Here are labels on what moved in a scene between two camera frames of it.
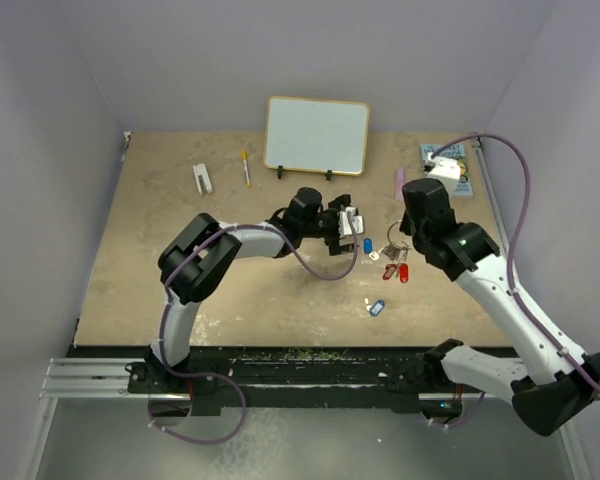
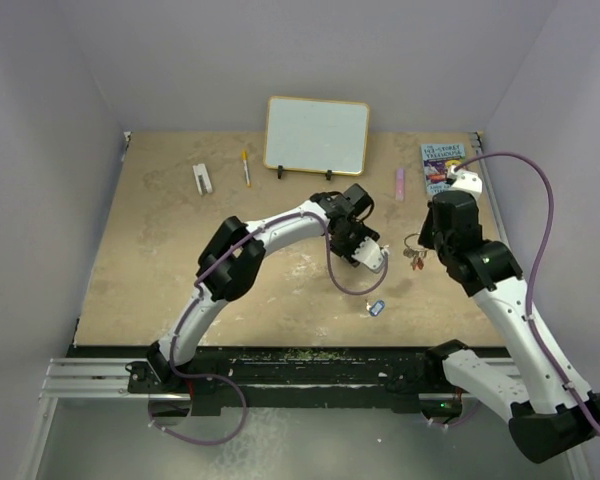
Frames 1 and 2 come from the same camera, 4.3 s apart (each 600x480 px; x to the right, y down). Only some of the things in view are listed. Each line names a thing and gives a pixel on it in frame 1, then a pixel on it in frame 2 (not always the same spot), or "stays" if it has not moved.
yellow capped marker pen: (244, 158) stays
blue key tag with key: (376, 308) stays
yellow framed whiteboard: (313, 136) stays
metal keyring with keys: (393, 250) -> (416, 253)
